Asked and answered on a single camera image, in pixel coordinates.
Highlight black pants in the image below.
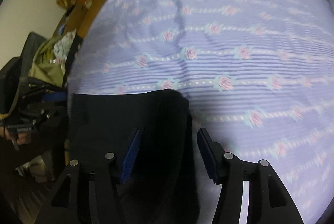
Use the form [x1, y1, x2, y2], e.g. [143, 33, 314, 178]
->
[70, 89, 200, 223]

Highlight person's left hand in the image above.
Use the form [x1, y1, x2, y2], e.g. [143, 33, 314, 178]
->
[0, 126, 32, 146]

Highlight olive green bag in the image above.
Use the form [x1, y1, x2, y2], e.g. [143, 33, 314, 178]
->
[28, 33, 74, 87]

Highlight black office chair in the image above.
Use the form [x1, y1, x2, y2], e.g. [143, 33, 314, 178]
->
[1, 32, 46, 115]

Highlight purple floral bed sheet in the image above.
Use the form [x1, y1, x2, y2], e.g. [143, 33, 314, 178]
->
[69, 0, 333, 223]

